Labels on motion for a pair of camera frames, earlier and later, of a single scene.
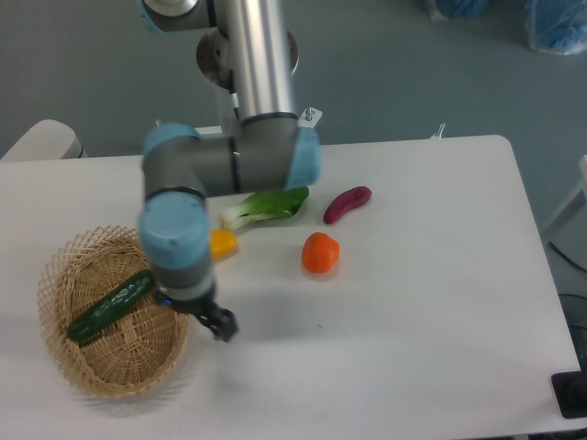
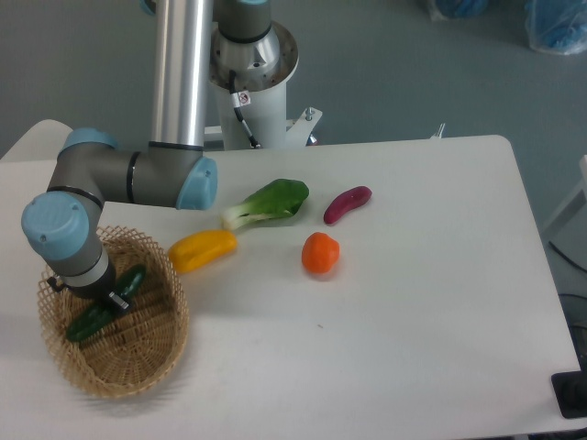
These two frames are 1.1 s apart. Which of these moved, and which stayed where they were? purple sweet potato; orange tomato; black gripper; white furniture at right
Moved: black gripper
Stayed: purple sweet potato; orange tomato; white furniture at right
